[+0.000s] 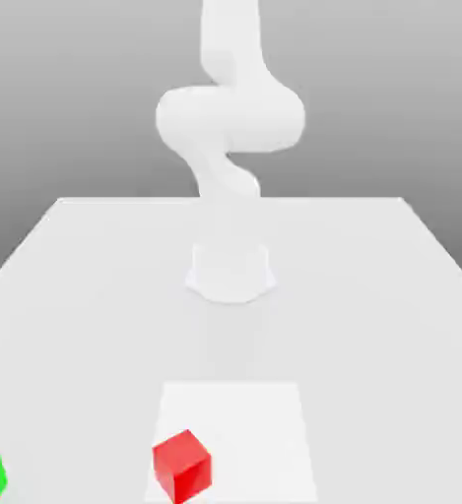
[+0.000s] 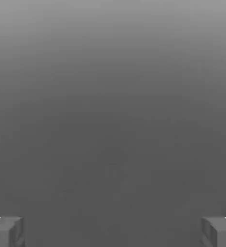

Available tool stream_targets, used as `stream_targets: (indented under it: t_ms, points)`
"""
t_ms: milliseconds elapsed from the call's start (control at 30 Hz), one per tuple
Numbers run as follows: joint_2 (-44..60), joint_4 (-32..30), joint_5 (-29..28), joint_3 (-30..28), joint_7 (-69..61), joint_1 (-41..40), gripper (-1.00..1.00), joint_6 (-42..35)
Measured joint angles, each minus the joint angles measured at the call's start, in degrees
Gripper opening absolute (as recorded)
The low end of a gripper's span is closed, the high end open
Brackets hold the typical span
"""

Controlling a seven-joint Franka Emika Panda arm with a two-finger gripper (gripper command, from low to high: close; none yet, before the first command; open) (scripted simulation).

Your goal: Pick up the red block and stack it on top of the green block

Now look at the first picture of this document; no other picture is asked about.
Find small red cube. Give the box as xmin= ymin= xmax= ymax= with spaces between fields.
xmin=152 ymin=428 xmax=213 ymax=504

